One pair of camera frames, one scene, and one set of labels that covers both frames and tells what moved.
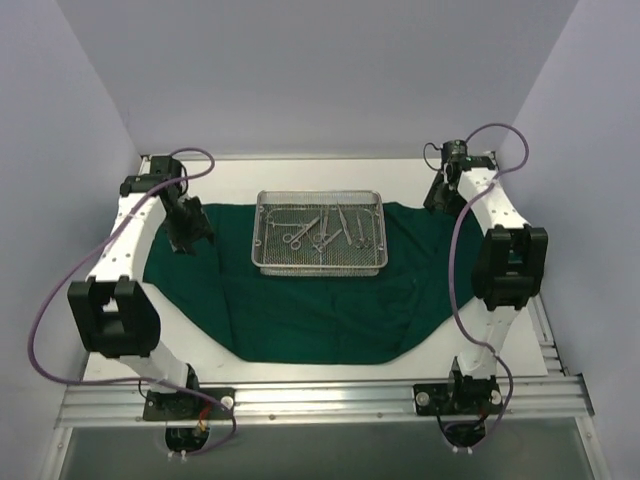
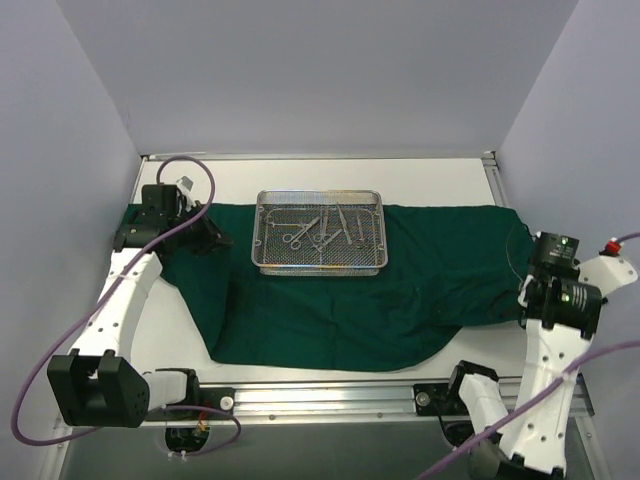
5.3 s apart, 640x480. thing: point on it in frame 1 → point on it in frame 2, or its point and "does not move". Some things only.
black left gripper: x=189 y=226 → x=201 y=230
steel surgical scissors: x=295 y=238 does not move
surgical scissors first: x=323 y=239 does not move
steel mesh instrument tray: x=319 y=233 does not move
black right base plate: x=458 y=398 does not move
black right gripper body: x=439 y=195 → x=523 y=301
